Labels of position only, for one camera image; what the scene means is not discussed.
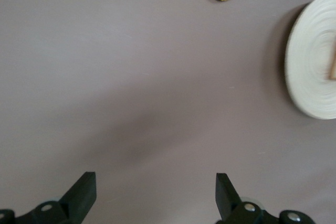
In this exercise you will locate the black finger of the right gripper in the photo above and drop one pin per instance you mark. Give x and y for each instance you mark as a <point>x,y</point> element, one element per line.
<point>76,203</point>
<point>228,203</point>

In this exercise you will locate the round wooden plate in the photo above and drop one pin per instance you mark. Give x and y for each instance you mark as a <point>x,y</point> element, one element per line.
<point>307,64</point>

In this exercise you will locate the brown table cloth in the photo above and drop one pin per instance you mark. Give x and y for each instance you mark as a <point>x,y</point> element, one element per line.
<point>105,64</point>

